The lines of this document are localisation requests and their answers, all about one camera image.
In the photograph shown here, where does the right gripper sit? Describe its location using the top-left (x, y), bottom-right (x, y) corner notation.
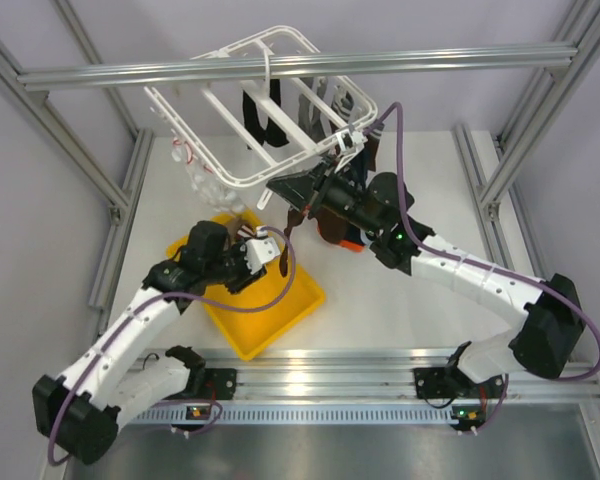
top-left (270, 154), bottom-right (384, 236)

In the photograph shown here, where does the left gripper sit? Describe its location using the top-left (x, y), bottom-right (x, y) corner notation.
top-left (204, 237), bottom-right (266, 294)

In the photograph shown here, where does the white clip drying hanger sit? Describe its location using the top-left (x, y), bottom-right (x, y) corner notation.
top-left (144, 26), bottom-right (378, 214)

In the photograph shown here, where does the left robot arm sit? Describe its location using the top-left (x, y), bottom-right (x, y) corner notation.
top-left (32, 220), bottom-right (280, 467)

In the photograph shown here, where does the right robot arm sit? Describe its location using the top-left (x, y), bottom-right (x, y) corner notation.
top-left (266, 164), bottom-right (585, 397)

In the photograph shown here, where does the grey sock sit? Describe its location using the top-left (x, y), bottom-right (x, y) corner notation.
top-left (298, 78), bottom-right (327, 143)

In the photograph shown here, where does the black sock right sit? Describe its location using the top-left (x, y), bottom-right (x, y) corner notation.
top-left (267, 78), bottom-right (291, 149)

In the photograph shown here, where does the black sock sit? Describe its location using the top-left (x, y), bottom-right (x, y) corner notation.
top-left (267, 78), bottom-right (291, 149)
top-left (242, 91), bottom-right (270, 145)

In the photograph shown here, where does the yellow plastic tray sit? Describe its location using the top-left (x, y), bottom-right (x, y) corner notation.
top-left (166, 209), bottom-right (327, 361)

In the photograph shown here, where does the navy orange underwear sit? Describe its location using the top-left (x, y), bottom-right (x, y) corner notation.
top-left (343, 150), bottom-right (369, 253)

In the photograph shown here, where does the black sock left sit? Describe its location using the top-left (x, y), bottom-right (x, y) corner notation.
top-left (242, 91), bottom-right (270, 145)

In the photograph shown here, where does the aluminium crossbar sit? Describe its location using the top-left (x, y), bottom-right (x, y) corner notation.
top-left (17, 42), bottom-right (578, 92)

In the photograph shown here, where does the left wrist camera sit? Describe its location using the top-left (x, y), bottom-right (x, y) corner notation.
top-left (237, 225), bottom-right (282, 274)

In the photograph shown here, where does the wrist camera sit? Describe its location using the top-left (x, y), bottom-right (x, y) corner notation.
top-left (237, 225), bottom-right (282, 274)
top-left (334, 125), bottom-right (367, 156)

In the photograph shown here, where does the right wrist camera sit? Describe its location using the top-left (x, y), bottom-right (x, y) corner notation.
top-left (334, 125), bottom-right (367, 156)

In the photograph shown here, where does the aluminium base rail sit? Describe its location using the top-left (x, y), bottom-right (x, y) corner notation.
top-left (129, 347), bottom-right (600, 401)

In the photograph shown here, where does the slotted cable duct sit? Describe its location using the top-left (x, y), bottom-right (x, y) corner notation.
top-left (124, 403), bottom-right (486, 426)

